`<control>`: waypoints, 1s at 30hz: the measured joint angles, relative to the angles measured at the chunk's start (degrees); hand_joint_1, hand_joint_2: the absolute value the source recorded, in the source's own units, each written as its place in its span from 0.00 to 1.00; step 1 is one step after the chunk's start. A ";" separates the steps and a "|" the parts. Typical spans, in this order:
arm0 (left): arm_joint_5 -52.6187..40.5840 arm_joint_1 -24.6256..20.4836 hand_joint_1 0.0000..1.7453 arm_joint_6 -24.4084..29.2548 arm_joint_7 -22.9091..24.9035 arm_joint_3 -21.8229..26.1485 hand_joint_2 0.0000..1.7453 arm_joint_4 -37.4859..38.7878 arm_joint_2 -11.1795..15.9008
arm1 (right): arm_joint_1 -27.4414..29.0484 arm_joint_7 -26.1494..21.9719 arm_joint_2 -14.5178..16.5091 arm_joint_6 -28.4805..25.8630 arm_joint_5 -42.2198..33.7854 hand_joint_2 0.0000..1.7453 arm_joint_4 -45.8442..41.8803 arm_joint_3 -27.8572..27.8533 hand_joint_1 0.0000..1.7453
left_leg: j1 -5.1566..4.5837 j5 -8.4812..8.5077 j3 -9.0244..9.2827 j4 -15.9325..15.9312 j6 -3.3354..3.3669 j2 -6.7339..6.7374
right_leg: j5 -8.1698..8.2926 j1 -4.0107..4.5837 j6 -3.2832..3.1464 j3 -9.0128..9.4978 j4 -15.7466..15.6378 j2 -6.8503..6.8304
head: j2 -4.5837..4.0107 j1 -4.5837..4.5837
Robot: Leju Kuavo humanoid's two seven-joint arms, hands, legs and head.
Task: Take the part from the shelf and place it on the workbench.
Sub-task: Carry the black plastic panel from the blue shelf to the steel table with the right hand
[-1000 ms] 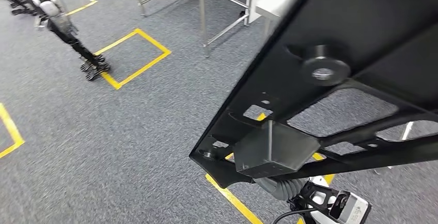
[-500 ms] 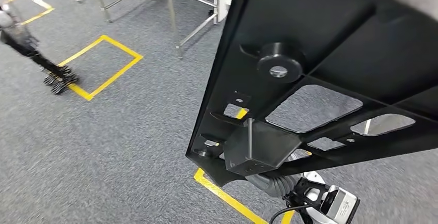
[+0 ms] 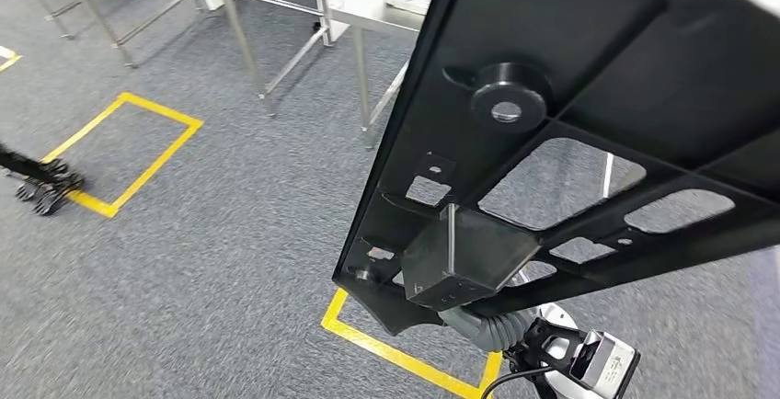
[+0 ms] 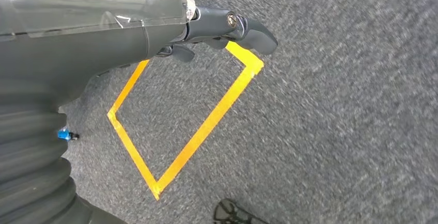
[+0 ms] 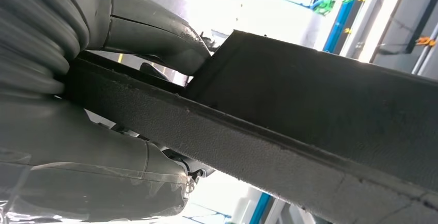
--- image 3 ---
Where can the black caster wheel base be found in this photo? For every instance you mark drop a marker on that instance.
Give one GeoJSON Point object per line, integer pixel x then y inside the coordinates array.
{"type": "Point", "coordinates": [49, 186]}

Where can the black plastic frame part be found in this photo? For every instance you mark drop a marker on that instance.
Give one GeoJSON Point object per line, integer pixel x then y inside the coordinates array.
{"type": "Point", "coordinates": [548, 18]}

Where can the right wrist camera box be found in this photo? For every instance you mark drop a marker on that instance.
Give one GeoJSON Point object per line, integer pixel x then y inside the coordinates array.
{"type": "Point", "coordinates": [609, 363]}

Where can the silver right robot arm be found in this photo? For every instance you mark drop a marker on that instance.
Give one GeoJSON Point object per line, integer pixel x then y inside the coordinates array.
{"type": "Point", "coordinates": [487, 332]}

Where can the steel frame table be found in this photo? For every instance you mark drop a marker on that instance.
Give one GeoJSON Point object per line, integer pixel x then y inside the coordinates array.
{"type": "Point", "coordinates": [124, 54]}

